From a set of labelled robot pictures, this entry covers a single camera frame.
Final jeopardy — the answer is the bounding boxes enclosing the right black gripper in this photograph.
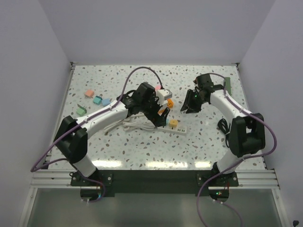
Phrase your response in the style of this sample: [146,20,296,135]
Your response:
[180,89,206,114]

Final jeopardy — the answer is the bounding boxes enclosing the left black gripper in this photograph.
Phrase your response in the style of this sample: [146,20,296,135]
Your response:
[140,93,169,127]

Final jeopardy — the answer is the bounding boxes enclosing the yellow adapter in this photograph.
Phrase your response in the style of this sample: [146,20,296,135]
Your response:
[168,119,178,129]

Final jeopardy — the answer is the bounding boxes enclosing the orange power strip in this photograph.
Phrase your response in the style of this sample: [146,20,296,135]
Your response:
[158,99,174,115]

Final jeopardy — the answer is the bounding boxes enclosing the white power strip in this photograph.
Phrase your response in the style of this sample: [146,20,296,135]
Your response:
[157,125,187,135]

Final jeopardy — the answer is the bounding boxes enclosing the black power cord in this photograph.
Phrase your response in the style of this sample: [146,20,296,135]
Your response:
[217,118,234,148]

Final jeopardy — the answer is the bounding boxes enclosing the green power strip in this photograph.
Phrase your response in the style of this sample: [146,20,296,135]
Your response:
[224,77,232,95]

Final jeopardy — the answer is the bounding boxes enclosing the blue plug adapter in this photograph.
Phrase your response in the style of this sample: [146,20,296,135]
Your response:
[101,98,111,106]

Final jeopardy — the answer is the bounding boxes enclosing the teal plug adapter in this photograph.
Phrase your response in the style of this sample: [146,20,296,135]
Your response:
[93,96,103,105]

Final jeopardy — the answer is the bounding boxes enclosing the pink plug adapter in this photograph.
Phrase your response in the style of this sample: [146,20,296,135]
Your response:
[84,89,95,98]

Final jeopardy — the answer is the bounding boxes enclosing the green plug adapter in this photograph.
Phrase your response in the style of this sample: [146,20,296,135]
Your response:
[76,105,87,116]

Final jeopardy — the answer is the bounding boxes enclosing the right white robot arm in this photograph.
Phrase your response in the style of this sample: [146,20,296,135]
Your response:
[180,73,266,186]

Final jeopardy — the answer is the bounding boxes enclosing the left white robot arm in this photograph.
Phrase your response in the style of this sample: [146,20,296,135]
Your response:
[54,82,172,185]

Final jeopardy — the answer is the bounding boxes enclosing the pink cube socket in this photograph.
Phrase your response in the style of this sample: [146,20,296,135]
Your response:
[155,85,162,90]

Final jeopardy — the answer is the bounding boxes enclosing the orange adapter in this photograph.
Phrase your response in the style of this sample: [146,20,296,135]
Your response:
[167,99,174,109]

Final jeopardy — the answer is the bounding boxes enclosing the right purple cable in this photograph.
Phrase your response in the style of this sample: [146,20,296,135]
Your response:
[194,72,278,227]

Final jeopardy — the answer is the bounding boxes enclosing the purple cable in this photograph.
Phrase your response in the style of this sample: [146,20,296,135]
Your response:
[30,66,164,172]
[194,72,278,227]

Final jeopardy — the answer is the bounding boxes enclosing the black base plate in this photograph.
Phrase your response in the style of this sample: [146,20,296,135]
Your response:
[69,170,239,200]

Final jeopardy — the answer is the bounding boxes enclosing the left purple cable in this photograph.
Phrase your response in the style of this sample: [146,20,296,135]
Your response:
[30,66,164,172]

